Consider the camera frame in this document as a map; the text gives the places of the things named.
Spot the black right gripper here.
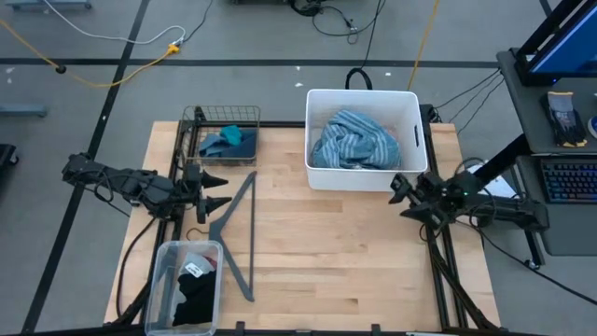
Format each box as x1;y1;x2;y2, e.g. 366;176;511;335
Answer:
389;171;451;229

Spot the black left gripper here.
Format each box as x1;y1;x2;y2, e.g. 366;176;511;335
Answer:
183;162;233;225

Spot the black desk cable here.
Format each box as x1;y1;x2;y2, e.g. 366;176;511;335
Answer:
454;77;507;123
436;68;503;111

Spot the computer monitor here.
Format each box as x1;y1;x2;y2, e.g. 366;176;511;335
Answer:
529;0;597;78

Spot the white handwritten paper tag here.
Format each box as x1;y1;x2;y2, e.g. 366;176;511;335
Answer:
184;261;207;279

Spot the black looped cable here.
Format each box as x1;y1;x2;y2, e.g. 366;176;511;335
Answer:
343;66;374;91

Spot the black wire basket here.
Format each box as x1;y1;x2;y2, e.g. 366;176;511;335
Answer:
180;105;262;168

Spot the white floor cable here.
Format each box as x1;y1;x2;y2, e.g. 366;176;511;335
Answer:
44;0;187;47

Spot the grey computer desk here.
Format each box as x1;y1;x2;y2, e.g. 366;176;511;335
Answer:
495;46;597;271

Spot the clear plastic bin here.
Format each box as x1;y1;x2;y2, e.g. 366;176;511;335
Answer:
144;239;225;336

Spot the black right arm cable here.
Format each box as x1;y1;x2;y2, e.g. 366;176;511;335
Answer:
475;218;597;308

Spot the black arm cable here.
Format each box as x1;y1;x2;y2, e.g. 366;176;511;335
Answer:
475;218;597;308
115;215;158;321

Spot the black caster foot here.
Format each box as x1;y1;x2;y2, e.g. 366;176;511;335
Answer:
0;143;20;168

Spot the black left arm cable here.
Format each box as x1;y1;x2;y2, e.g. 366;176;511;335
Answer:
115;215;158;321

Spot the grey black work glove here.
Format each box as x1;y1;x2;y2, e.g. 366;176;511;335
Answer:
562;106;588;148
540;91;573;147

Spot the grey clothes hanger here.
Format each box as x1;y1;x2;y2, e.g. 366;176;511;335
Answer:
185;170;259;303

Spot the black cloth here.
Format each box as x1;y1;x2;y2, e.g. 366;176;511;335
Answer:
171;269;218;328

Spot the bright teal cloth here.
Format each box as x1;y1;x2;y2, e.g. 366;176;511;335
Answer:
218;124;243;147

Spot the dark navy cloth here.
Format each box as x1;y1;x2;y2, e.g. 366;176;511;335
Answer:
223;129;258;160

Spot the light grey cloth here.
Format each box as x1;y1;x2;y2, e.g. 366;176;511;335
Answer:
178;251;219;281

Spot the black power adapter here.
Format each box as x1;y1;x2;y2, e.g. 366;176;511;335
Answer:
418;103;439;125

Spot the black upright post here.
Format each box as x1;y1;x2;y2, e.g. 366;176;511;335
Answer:
472;133;533;188

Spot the coiled black cable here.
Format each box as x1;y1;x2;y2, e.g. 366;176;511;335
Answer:
288;0;327;18

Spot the yellow extension cable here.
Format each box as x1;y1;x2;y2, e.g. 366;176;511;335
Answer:
0;18;182;90

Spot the blue striped cloth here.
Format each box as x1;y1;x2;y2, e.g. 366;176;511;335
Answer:
310;108;404;171

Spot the white paper sheet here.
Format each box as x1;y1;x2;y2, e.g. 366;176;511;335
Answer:
465;161;518;201

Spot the white perforated plastic bin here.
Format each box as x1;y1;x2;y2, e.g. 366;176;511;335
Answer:
304;88;429;193

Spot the blue-teal waffle towel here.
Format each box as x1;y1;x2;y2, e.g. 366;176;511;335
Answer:
199;133;234;159

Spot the black backlit keyboard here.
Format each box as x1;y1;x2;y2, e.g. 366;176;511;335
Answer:
539;157;597;205

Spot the black aluminium table frame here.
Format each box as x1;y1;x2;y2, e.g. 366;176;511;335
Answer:
111;105;503;336

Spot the grey metal base bar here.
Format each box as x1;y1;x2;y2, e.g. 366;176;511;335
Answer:
4;0;93;11
0;103;49;119

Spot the black floor cable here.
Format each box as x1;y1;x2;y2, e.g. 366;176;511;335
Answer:
311;0;388;71
181;0;215;44

